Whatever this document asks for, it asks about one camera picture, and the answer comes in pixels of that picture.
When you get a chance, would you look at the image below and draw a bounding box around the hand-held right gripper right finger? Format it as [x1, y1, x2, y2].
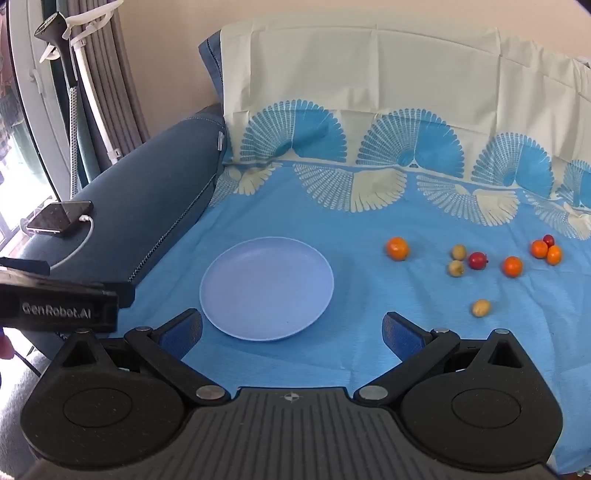
[353, 311, 525, 408]

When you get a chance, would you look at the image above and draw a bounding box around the garment steamer on stand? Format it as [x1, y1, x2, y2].
[41, 0, 124, 161]

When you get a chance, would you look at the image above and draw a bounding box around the white charging cable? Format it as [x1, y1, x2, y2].
[48, 214, 96, 271]

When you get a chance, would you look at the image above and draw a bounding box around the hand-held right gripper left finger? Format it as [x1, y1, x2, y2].
[55, 308, 232, 408]

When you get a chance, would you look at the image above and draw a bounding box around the black garment steamer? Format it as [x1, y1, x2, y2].
[34, 11, 88, 185]

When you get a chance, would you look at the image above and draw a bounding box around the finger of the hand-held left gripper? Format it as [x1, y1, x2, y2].
[104, 281, 136, 309]

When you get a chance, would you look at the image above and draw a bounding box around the white door frame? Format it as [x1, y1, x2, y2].
[7, 0, 77, 206]

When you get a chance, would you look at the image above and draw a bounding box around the blue and cream printed blanket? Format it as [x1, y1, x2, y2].
[124, 18, 591, 477]

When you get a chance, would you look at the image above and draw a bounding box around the grey curtain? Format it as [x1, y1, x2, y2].
[69, 0, 151, 190]

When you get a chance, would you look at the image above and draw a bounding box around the large orange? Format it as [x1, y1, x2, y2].
[386, 237, 411, 261]

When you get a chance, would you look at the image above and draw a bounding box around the black cable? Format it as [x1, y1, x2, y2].
[13, 342, 42, 377]

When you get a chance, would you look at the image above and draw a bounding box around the blue sofa armrest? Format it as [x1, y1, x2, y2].
[18, 30, 229, 361]

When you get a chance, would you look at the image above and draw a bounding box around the light blue plate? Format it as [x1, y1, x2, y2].
[199, 236, 335, 342]

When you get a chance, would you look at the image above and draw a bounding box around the black smartphone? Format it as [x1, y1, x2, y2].
[26, 200, 94, 237]

